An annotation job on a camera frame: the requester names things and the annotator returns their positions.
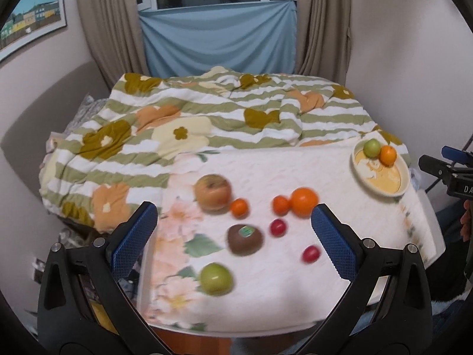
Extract large orange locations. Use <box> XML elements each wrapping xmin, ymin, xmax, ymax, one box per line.
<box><xmin>289</xmin><ymin>187</ymin><xmax>319</xmax><ymax>217</ymax></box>

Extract green striped floral blanket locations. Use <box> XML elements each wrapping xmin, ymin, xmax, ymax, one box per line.
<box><xmin>39</xmin><ymin>66</ymin><xmax>409</xmax><ymax>235</ymax></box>

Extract dark blue trousers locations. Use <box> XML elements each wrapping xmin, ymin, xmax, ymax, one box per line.
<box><xmin>434</xmin><ymin>200</ymin><xmax>468</xmax><ymax>245</ymax></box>

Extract large green apple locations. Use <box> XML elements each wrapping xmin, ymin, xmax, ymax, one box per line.
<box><xmin>200</xmin><ymin>262</ymin><xmax>234</xmax><ymax>296</ymax></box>

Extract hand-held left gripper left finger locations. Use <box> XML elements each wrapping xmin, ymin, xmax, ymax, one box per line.
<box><xmin>37</xmin><ymin>201</ymin><xmax>169</xmax><ymax>349</ymax></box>

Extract grey patterned pillow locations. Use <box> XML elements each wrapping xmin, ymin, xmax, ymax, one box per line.
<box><xmin>64</xmin><ymin>94</ymin><xmax>108</xmax><ymax>137</ymax></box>

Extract small orange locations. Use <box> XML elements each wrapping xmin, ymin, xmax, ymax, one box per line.
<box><xmin>231</xmin><ymin>198</ymin><xmax>249</xmax><ymax>218</ymax></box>
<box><xmin>272</xmin><ymin>195</ymin><xmax>291</xmax><ymax>216</ymax></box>

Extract brown kiwi with sticker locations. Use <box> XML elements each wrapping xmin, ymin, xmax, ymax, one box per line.
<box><xmin>226</xmin><ymin>224</ymin><xmax>264</xmax><ymax>256</ymax></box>

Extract large reddish yellow apple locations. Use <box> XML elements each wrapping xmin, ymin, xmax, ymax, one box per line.
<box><xmin>194</xmin><ymin>175</ymin><xmax>233</xmax><ymax>213</ymax></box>

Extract medium orange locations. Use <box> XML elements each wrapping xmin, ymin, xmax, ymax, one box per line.
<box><xmin>379</xmin><ymin>145</ymin><xmax>397</xmax><ymax>167</ymax></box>

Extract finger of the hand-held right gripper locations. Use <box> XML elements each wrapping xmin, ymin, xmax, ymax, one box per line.
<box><xmin>419</xmin><ymin>155</ymin><xmax>473</xmax><ymax>180</ymax></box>
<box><xmin>442</xmin><ymin>146</ymin><xmax>473</xmax><ymax>167</ymax></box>

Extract person's right hand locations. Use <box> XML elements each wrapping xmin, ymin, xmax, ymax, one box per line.
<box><xmin>461</xmin><ymin>200</ymin><xmax>473</xmax><ymax>238</ymax></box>

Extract small green apple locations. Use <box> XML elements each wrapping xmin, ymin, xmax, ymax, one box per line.
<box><xmin>363</xmin><ymin>138</ymin><xmax>381</xmax><ymax>158</ymax></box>

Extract grey padded headboard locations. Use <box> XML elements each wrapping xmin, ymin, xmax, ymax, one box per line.
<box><xmin>0</xmin><ymin>61</ymin><xmax>109</xmax><ymax>189</ymax></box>

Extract white fluffy garment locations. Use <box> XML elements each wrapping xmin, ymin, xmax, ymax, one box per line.
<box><xmin>430</xmin><ymin>292</ymin><xmax>473</xmax><ymax>319</ymax></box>

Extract beige curtain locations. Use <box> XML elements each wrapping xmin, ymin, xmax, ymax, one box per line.
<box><xmin>74</xmin><ymin>0</ymin><xmax>150</xmax><ymax>89</ymax></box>
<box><xmin>296</xmin><ymin>0</ymin><xmax>351</xmax><ymax>85</ymax></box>

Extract cream yellow plate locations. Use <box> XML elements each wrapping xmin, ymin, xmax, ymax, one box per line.
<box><xmin>350</xmin><ymin>138</ymin><xmax>411</xmax><ymax>197</ymax></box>

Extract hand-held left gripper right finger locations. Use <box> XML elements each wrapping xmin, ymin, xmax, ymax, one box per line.
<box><xmin>296</xmin><ymin>203</ymin><xmax>432</xmax><ymax>354</ymax></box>

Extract framed landscape picture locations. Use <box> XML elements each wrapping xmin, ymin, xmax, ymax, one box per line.
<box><xmin>0</xmin><ymin>0</ymin><xmax>69</xmax><ymax>63</ymax></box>

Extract blue hanging cloth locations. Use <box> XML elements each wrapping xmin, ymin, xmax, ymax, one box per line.
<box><xmin>138</xmin><ymin>0</ymin><xmax>298</xmax><ymax>79</ymax></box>

